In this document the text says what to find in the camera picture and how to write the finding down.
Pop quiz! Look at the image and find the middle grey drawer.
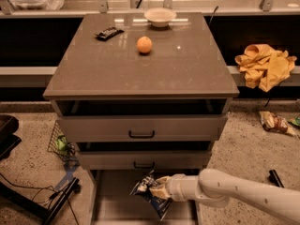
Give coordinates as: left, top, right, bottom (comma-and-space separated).
77, 151, 211, 170

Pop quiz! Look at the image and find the grey drawer cabinet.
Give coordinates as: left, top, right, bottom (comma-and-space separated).
42, 12, 240, 186

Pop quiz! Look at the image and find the black stand base left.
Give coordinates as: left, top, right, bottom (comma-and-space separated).
0, 176, 82, 225

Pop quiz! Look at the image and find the bottom grey open drawer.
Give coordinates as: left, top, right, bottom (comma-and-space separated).
91, 170, 203, 225

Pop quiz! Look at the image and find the black bar right floor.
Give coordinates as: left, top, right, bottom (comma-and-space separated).
269, 170, 283, 188

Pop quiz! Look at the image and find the wire basket with green item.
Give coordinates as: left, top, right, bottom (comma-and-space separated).
47, 122, 77, 162

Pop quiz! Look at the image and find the top grey drawer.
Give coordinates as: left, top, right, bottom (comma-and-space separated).
57, 115, 227, 143

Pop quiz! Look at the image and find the orange fruit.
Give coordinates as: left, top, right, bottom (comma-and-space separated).
137, 37, 152, 53

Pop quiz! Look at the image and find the blue chip bag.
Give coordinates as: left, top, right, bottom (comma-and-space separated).
130, 171, 172, 220

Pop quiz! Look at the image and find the yellow cloth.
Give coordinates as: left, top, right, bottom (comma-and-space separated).
234, 44, 297, 92

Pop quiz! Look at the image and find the black cable on floor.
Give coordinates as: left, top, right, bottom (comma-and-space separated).
0, 172, 81, 225

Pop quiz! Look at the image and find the dark candy bar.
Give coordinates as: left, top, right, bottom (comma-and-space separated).
96, 27, 123, 41

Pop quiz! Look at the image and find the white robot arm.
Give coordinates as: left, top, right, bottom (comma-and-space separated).
149, 169, 300, 225

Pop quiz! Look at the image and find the brown snack bag on floor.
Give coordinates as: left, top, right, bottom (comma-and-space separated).
259, 111, 296, 137

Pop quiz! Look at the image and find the green packet on floor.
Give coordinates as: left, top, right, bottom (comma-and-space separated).
289, 116, 300, 127

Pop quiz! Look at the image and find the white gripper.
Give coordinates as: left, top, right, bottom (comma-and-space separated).
149, 173, 201, 202

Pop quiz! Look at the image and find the white bowl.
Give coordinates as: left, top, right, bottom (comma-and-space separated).
144, 7, 176, 27

